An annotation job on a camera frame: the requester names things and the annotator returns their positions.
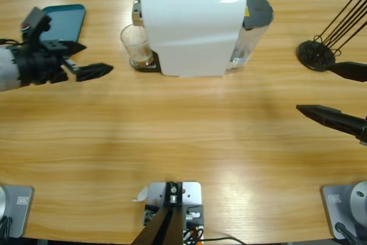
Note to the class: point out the white capsule coffee machine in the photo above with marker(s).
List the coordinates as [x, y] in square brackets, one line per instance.
[189, 35]

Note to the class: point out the teal plastic tray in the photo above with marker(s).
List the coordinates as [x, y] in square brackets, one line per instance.
[66, 24]

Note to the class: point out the black capsule holder with rods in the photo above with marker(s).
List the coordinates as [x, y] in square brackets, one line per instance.
[309, 55]

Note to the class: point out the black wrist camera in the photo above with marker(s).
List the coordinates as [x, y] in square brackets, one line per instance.
[35, 24]

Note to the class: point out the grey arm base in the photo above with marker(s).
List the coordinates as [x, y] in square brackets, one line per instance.
[20, 213]
[332, 207]

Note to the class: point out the white paper tag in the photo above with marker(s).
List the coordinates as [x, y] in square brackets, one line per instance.
[142, 194]

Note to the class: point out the dark camera post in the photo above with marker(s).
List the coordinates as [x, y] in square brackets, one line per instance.
[166, 227]

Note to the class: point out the clear water tank grey lid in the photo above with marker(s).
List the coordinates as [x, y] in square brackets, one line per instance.
[258, 9]

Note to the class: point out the clear drinking glass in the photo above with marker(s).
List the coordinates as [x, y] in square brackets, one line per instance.
[140, 55]

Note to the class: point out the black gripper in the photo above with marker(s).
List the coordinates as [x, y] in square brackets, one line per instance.
[364, 133]
[40, 61]

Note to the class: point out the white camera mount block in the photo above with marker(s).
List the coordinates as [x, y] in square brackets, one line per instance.
[192, 193]

